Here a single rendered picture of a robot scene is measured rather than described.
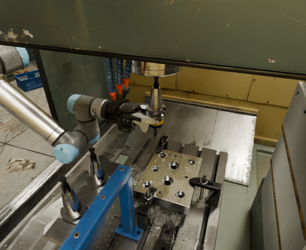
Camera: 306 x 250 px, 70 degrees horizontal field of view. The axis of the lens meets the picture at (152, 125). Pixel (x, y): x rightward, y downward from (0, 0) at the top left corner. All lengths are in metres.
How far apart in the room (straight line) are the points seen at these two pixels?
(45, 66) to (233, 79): 1.20
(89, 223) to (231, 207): 0.98
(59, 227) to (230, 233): 0.92
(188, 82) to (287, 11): 1.51
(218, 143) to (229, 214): 0.50
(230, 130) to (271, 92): 0.37
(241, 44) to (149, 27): 0.11
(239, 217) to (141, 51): 1.20
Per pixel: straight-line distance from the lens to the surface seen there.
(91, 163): 0.61
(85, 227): 0.57
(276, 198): 0.88
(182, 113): 1.77
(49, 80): 1.24
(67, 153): 0.77
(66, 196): 0.56
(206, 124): 1.71
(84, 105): 0.82
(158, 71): 0.58
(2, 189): 2.66
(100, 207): 0.59
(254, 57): 0.27
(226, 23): 0.26
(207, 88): 1.74
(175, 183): 0.95
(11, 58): 0.94
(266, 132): 1.89
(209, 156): 1.24
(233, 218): 1.36
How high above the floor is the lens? 1.69
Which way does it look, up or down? 33 degrees down
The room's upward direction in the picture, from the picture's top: straight up
